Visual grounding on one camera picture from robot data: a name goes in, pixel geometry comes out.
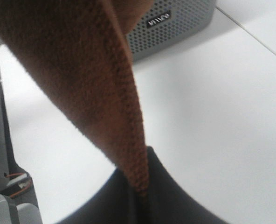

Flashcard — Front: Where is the grey perforated plastic basket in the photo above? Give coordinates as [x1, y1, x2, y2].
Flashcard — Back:
[127, 0, 216, 62]

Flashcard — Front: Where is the brown towel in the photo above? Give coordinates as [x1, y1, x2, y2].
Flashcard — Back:
[0, 0, 152, 197]

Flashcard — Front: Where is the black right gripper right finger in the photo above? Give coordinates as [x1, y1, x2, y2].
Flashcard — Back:
[147, 147, 225, 224]

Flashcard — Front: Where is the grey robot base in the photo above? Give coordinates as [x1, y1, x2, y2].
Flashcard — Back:
[0, 78, 43, 224]

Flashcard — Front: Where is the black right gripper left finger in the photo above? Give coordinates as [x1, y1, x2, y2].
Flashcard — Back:
[59, 169, 139, 224]

